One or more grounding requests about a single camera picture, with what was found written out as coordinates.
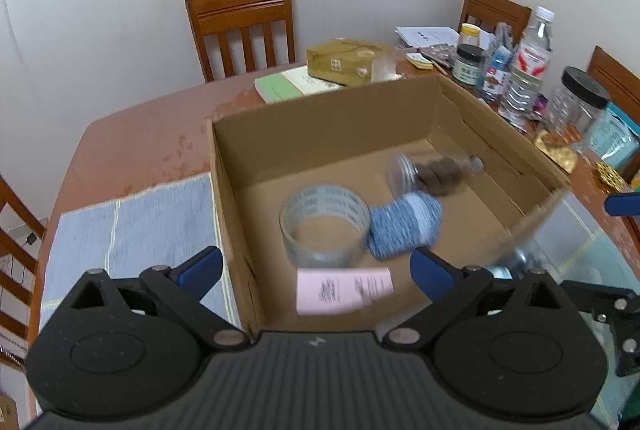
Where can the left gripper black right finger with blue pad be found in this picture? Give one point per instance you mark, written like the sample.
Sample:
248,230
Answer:
474,310

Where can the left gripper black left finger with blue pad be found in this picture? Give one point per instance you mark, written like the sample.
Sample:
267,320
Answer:
160,310

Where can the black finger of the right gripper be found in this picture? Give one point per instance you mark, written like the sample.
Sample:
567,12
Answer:
623,204

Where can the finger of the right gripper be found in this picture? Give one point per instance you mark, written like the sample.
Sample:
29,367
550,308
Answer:
619,309

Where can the pink white medicine box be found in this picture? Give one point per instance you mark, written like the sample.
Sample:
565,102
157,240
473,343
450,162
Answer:
331,291

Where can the gold ornament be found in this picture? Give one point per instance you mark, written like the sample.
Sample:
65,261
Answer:
609,178

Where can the blue checked table cloth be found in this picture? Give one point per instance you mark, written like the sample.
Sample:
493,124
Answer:
166,224

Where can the teal foil pouch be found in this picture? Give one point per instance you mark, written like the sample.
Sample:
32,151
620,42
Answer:
614,138

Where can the gold foil blister pack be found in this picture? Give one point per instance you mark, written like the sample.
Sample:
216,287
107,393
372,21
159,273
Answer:
560,153

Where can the blue knitted sock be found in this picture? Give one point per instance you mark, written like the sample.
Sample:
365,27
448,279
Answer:
411,221

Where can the large jar black lid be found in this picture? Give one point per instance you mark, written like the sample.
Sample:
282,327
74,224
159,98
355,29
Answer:
576,105

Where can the wooden chair right side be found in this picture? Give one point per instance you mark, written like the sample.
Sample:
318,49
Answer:
622,85

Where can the clear jar with dark contents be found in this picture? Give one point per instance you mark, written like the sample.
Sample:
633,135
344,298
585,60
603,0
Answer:
437,176

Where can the brown cardboard box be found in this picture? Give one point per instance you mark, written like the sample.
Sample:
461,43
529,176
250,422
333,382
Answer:
261,157

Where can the clear water bottle red label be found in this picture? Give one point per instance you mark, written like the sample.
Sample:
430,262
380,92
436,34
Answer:
530,64

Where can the clear packing tape roll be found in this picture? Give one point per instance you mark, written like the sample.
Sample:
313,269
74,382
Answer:
325,225

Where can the wooden chair left side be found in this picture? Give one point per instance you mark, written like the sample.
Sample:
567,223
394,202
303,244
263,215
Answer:
18,267

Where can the small blue red bottle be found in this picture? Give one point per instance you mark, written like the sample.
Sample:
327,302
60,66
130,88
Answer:
496,65

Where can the dark jar green label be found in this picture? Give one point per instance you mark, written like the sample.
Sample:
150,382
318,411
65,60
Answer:
466,65

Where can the green white booklet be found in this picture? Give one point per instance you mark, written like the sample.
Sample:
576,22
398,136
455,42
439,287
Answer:
292,83

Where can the yellow lid bottle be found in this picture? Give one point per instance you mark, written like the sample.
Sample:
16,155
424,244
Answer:
469,35

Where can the yellow sticky note pad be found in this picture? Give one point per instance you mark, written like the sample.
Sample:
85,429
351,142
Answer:
418,61

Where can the wooden chair far right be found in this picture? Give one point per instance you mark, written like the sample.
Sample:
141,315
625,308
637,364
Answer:
488,13

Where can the yellow tissue box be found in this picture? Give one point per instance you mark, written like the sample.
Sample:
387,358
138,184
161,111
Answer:
351,62

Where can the white paper stack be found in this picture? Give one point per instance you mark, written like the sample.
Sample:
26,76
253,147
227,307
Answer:
425,37

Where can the wooden chair behind table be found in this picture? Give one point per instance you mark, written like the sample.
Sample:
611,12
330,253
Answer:
217,18

